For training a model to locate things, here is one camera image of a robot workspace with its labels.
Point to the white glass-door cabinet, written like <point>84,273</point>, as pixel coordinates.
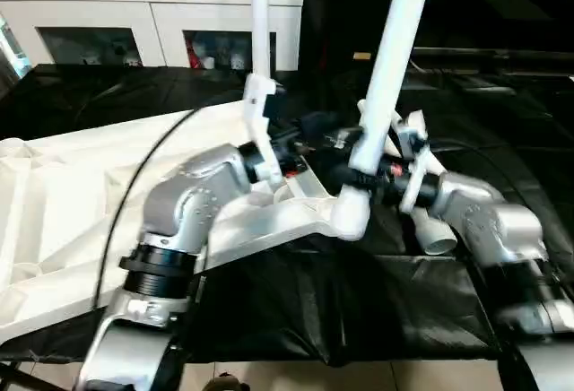
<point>134,14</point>

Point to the black plastic table mat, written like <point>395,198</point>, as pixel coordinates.
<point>502,140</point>

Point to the white plastic table top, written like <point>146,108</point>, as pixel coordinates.
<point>81,185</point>

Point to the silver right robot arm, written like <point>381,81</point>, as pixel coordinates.
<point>502,230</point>

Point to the small tan tag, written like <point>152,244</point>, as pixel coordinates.
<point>362,56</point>

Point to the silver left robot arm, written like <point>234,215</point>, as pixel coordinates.
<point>193,203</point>

